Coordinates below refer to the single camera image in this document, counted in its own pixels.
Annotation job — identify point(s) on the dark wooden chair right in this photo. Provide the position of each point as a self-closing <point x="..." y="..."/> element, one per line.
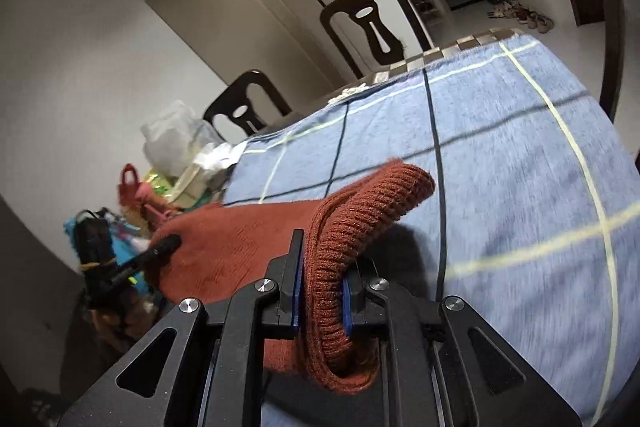
<point x="613" y="67"/>

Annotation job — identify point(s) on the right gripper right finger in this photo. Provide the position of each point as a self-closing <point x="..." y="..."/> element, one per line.
<point x="442" y="364"/>

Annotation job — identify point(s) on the dark wooden chair middle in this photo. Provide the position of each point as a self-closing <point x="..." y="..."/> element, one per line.
<point x="385" y="47"/>

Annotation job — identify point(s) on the dark wooden chair left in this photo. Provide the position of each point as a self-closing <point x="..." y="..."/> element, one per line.
<point x="234" y="103"/>

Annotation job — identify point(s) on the woven tissue box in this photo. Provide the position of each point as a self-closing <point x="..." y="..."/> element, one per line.
<point x="193" y="188"/>

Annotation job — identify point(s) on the blue checked table cloth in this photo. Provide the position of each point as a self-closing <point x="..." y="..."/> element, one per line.
<point x="535" y="218"/>

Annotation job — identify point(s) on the rust red knit sweater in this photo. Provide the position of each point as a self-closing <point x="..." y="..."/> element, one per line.
<point x="225" y="248"/>

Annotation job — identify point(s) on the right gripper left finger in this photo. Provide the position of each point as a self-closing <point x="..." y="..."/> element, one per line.
<point x="200" y="365"/>

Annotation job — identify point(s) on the dark wooden chair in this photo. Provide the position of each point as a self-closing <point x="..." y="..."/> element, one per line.
<point x="385" y="47"/>
<point x="613" y="67"/>
<point x="234" y="103"/>

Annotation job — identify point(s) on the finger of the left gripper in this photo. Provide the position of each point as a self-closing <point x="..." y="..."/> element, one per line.
<point x="153" y="257"/>

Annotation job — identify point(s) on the left hand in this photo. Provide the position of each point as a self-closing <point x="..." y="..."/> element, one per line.
<point x="124" y="322"/>

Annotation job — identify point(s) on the white plastic bag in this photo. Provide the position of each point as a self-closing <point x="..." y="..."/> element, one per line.
<point x="174" y="137"/>

